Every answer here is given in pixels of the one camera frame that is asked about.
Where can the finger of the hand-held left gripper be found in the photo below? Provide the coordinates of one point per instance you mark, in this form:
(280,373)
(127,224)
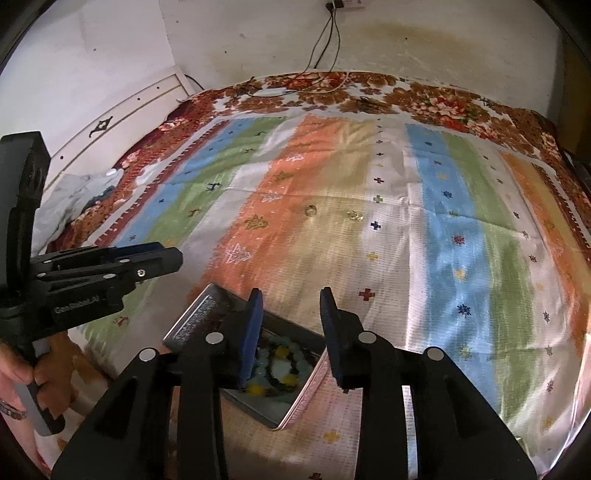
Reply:
(161,265)
(92,255)

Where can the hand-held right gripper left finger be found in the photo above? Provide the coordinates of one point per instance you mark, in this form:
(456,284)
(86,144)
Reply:
(251,341)

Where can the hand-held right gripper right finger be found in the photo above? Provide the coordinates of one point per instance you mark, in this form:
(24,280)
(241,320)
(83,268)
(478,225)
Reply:
(330,341)

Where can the silver metal tin box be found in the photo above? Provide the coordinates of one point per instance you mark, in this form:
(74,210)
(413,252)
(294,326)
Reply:
(191,323)

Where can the person's left forearm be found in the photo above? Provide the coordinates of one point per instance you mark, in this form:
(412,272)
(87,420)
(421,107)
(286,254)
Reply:
(18,434)

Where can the person's left hand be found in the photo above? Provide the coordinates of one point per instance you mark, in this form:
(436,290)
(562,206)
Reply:
(16,364)

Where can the crumpled grey cloth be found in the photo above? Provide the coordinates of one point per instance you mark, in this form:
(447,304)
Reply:
(69,198)

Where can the white bed headboard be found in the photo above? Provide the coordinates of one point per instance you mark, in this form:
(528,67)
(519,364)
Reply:
(129,110)

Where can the small clear bead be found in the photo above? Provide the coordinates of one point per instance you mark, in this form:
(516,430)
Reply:
(310,211)

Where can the striped pastel mat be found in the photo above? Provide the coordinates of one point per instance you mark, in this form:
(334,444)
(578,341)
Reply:
(415,207)

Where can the metal wrist bangle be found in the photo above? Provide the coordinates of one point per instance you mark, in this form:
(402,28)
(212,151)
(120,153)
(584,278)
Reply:
(14,410)

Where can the flat white device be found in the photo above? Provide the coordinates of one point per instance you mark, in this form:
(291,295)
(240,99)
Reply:
(270,92)

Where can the dark furniture edge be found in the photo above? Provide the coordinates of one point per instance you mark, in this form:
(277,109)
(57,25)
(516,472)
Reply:
(575,161)

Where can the white power strip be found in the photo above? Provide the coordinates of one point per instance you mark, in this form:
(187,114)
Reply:
(351,3)

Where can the hanging yellow cloth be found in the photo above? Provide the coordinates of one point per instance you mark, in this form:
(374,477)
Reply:
(572,92)

